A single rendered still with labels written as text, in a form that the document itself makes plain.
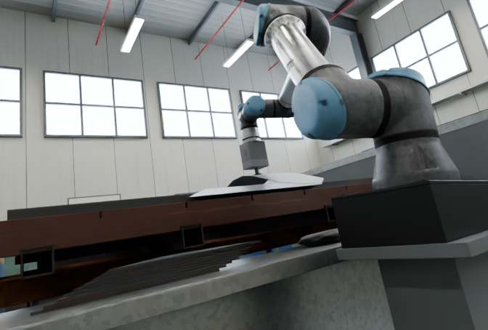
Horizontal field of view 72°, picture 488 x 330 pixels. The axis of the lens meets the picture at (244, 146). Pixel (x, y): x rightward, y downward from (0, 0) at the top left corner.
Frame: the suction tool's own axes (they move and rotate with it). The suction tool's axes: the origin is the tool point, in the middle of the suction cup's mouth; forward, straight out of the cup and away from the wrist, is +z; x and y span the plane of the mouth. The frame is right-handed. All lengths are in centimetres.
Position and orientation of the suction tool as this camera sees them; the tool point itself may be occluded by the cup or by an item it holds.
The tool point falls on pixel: (258, 179)
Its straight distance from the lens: 133.3
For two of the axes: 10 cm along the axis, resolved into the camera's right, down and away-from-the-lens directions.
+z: 1.6, 9.6, -2.4
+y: -8.3, 0.0, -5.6
